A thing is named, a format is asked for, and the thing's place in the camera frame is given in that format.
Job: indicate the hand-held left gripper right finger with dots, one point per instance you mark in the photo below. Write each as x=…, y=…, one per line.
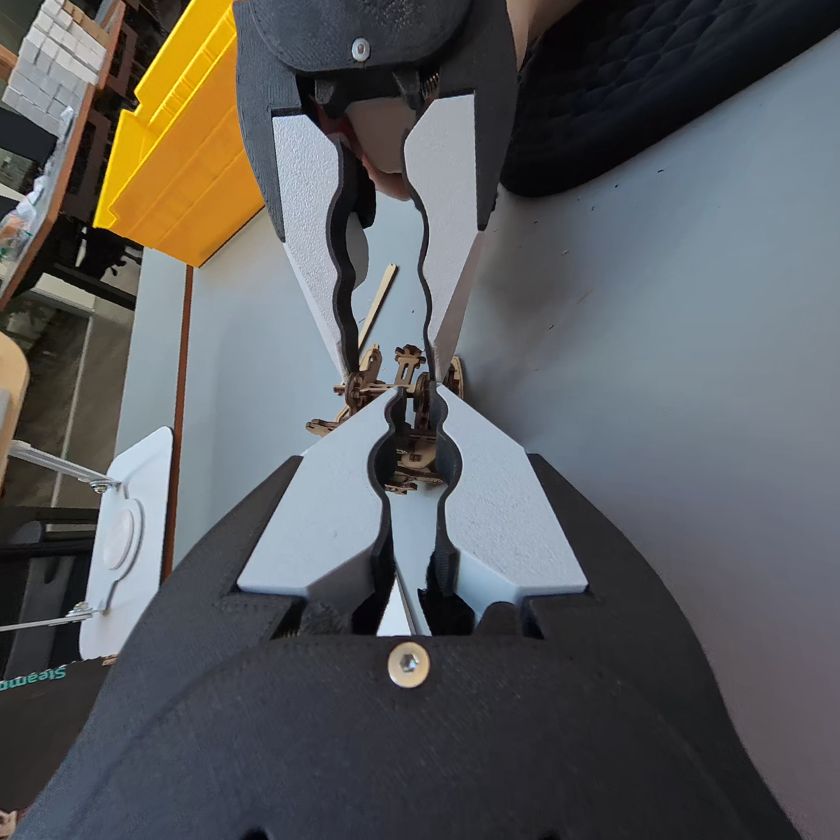
x=512, y=525

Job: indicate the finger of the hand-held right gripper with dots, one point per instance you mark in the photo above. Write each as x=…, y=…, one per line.
x=453, y=197
x=305, y=197

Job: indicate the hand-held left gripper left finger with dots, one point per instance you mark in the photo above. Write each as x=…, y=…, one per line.
x=315, y=525

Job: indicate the wooden mechanical model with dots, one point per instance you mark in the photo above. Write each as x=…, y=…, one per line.
x=413, y=453

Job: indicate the person's right forearm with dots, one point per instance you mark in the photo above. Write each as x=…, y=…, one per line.
x=525, y=19

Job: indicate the grey desk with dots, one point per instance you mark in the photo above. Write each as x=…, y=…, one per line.
x=154, y=341
x=656, y=394

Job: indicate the person's right hand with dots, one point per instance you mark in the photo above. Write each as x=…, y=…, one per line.
x=392, y=186

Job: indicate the yellow plastic bin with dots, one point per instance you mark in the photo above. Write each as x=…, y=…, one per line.
x=190, y=164

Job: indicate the thin wooden strip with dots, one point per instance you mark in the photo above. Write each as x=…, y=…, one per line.
x=380, y=295

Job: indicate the brown-edged work table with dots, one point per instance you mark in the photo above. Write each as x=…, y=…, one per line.
x=118, y=59

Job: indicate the white document stand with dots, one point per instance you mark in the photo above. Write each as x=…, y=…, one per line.
x=151, y=499

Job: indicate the black office chair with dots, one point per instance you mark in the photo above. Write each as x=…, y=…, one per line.
x=108, y=253

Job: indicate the stack of white boxes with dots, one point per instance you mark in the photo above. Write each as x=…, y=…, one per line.
x=46, y=72

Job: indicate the black quilted cloth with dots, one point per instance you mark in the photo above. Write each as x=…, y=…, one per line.
x=656, y=85

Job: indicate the clear plastic bag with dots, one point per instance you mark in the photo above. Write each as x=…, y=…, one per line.
x=19, y=223

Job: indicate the black puzzle box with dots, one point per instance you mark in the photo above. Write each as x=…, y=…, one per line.
x=39, y=735

